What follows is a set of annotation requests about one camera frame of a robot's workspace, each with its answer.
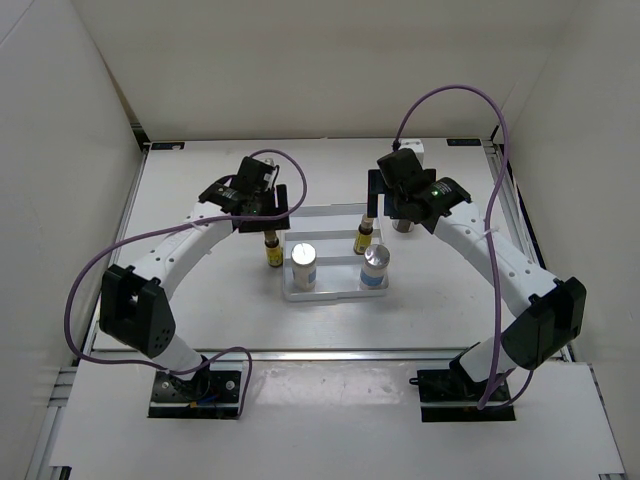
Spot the white stepped organizer tray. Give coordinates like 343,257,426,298
282,203,388,302

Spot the white can beige label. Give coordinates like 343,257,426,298
291,243,317,291

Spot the yellow bottle brown cap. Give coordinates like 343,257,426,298
353,215,374,255

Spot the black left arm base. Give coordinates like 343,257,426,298
147,363,253,420

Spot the white can blue label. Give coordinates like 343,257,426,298
360,244,390,290

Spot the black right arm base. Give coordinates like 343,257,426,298
409,369,516,423

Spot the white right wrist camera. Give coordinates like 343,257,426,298
400,139,424,163

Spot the yellow bottle tan cap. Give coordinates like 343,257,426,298
264,230,283,268

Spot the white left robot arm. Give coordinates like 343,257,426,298
99,157,289,400

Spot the aluminium front rail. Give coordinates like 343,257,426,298
91,348,462,362

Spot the brown spice jar white lid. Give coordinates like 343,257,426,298
392,219,414,234

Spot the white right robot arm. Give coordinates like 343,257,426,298
367,148,587,400

